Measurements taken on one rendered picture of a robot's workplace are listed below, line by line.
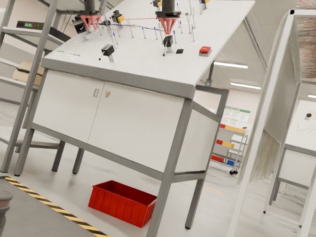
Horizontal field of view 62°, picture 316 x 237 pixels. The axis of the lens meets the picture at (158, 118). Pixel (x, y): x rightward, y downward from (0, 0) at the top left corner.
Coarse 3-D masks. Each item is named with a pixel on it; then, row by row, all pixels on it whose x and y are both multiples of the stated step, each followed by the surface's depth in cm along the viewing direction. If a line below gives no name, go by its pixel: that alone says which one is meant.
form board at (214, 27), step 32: (128, 0) 241; (192, 0) 210; (224, 0) 198; (96, 32) 202; (128, 32) 190; (224, 32) 162; (96, 64) 165; (128, 64) 157; (160, 64) 150; (192, 64) 143
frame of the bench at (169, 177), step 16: (32, 112) 189; (208, 112) 158; (32, 128) 186; (48, 128) 181; (80, 144) 163; (176, 144) 133; (80, 160) 238; (112, 160) 150; (128, 160) 145; (176, 160) 134; (208, 160) 181; (160, 176) 134; (176, 176) 139; (192, 176) 160; (160, 192) 133; (160, 208) 131; (192, 208) 181
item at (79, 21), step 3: (75, 21) 187; (78, 21) 186; (81, 21) 185; (75, 24) 182; (78, 24) 182; (81, 24) 183; (75, 27) 182; (78, 27) 187; (81, 27) 188; (84, 27) 185; (78, 30) 187; (81, 30) 186; (84, 30) 186; (78, 33) 185; (81, 33) 191; (84, 36) 193; (84, 39) 195; (87, 39) 195
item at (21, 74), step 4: (20, 64) 207; (24, 64) 205; (28, 64) 204; (16, 68) 205; (20, 68) 205; (24, 68) 203; (28, 68) 202; (40, 68) 201; (44, 68) 204; (16, 72) 203; (20, 72) 202; (24, 72) 199; (28, 72) 198; (40, 72) 202; (16, 76) 202; (20, 76) 201; (24, 76) 199; (28, 76) 197; (36, 76) 200; (40, 76) 204; (20, 80) 201; (24, 80) 198; (36, 80) 200; (40, 80) 204; (36, 84) 202
